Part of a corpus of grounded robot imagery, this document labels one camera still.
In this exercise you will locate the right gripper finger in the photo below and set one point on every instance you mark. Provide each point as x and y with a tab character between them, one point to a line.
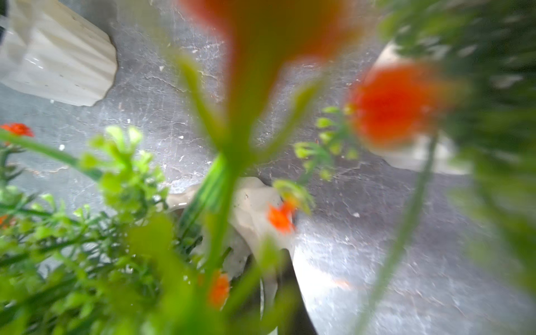
297	319

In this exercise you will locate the red flower pot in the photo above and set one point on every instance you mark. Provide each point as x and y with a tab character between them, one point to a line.
49	51
138	269
466	75

